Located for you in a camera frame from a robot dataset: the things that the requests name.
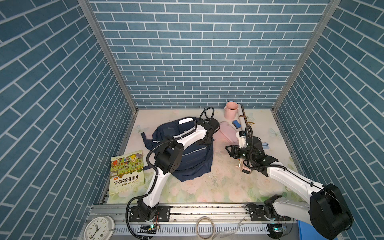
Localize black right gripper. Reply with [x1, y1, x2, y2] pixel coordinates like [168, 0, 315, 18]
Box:
[224, 144, 255, 164]

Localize navy blue student backpack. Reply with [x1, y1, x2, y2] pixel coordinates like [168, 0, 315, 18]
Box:
[140, 116, 221, 183]

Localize colourful children's picture book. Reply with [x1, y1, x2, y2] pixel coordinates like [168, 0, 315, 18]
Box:
[109, 150, 145, 195]

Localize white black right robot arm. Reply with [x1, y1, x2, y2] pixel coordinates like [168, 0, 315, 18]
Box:
[226, 137, 354, 240]

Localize pink pencil case lid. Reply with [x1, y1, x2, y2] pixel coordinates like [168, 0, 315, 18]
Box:
[219, 121, 239, 145]

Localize pink metal bucket cup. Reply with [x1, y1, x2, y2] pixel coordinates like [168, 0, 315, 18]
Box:
[224, 101, 239, 121]

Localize blue whiteboard eraser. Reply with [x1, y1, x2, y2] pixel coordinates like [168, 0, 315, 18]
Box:
[232, 120, 241, 129]

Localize rolled white paper scroll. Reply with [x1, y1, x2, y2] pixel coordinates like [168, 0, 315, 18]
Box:
[238, 104, 248, 139]

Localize blue folder corner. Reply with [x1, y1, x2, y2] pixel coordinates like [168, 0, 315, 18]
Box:
[298, 221, 327, 240]

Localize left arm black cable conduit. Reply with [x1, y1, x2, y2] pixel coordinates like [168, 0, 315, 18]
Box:
[125, 106, 216, 240]

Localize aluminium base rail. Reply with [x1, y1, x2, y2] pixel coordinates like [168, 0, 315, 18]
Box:
[79, 203, 299, 240]

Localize coiled beige cable ring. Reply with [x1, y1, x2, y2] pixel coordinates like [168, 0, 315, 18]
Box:
[195, 216, 216, 240]

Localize white analog wall clock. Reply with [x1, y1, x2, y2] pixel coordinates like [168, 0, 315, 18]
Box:
[83, 216, 116, 240]

